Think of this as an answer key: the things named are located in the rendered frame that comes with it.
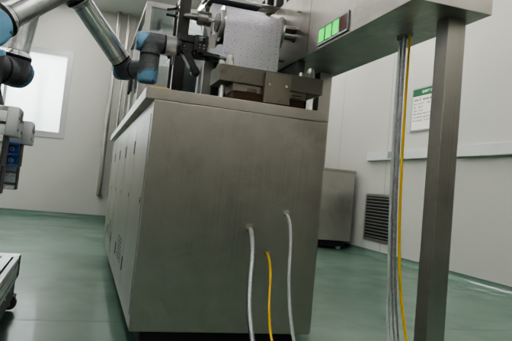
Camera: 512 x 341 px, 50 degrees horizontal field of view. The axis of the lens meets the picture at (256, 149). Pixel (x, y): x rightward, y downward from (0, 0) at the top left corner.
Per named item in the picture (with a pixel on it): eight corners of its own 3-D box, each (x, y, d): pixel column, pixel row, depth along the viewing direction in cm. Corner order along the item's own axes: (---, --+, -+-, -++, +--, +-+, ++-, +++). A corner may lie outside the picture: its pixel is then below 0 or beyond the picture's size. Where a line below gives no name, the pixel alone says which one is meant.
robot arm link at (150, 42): (133, 53, 211) (136, 32, 211) (162, 58, 214) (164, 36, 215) (136, 49, 203) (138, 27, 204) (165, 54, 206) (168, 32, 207)
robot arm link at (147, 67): (142, 85, 215) (145, 58, 216) (161, 84, 208) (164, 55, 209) (126, 81, 209) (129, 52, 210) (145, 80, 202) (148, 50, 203)
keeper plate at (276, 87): (261, 102, 200) (264, 72, 201) (287, 106, 203) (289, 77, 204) (264, 101, 198) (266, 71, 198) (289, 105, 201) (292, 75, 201)
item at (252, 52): (219, 77, 217) (224, 30, 218) (275, 85, 223) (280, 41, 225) (219, 76, 216) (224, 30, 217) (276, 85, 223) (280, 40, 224)
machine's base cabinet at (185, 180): (100, 253, 416) (113, 141, 423) (184, 258, 435) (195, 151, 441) (123, 363, 176) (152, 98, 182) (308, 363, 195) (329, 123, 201)
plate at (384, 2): (190, 115, 442) (195, 78, 444) (224, 119, 450) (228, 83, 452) (408, -4, 146) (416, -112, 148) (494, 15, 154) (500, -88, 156)
